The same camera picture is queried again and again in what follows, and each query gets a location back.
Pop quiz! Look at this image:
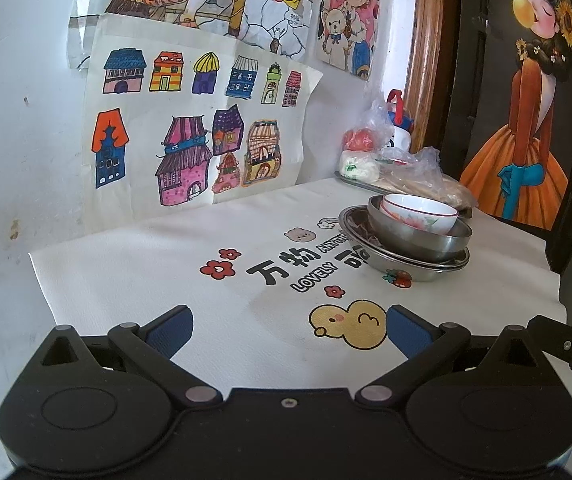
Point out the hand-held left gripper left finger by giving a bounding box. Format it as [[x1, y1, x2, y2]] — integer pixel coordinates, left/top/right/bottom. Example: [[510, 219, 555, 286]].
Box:
[[38, 305, 219, 409]]

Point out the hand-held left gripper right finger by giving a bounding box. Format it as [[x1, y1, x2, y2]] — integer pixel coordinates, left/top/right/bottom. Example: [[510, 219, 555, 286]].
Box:
[[356, 304, 538, 408]]

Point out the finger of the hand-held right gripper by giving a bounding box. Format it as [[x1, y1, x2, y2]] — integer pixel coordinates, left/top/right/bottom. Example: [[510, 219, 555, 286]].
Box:
[[527, 314, 572, 387]]

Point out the large stainless steel plate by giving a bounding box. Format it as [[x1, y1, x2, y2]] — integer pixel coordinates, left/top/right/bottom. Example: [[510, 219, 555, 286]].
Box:
[[338, 205, 471, 284]]

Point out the deep stainless steel bowl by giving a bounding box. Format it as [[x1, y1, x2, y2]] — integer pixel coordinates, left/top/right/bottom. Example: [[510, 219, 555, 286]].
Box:
[[367, 196, 473, 264]]

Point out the white red-rimmed ceramic bowl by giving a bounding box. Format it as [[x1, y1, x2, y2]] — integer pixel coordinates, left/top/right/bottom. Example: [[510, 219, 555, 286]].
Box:
[[385, 212, 456, 236], [380, 193, 460, 226]]

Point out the white printed tablecloth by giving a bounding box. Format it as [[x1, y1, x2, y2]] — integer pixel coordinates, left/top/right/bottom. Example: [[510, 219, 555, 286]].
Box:
[[28, 176, 568, 398]]

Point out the stainless steel tray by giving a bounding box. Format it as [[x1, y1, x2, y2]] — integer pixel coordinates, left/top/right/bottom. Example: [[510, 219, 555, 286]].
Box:
[[335, 170, 383, 194]]

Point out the crumpled clear plastic bag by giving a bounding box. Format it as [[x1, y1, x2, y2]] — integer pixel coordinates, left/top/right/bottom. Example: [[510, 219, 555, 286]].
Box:
[[376, 146, 478, 209]]

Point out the white round bun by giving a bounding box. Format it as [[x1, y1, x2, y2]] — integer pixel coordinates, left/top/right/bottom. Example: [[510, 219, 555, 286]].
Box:
[[338, 151, 382, 183]]

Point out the red round food item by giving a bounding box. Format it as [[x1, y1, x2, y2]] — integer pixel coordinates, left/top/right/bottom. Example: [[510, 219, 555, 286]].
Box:
[[343, 127, 379, 154]]

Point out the colourful houses drawing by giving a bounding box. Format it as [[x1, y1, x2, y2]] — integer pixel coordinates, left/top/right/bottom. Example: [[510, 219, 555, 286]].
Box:
[[82, 12, 325, 234]]

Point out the orange dress girl painting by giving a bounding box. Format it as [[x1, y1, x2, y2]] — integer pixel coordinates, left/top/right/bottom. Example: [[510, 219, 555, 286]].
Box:
[[458, 0, 572, 232]]

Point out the child and teddy drawing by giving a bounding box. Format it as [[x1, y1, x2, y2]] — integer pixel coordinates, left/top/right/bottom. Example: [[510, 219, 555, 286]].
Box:
[[318, 0, 388, 82]]

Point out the large coloured figure drawing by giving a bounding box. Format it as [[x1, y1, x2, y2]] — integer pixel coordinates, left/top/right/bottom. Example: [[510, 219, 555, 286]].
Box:
[[67, 0, 325, 70]]

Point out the brown wooden frame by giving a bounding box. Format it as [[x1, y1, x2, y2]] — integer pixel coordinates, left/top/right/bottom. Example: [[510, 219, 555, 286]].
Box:
[[406, 0, 463, 154]]

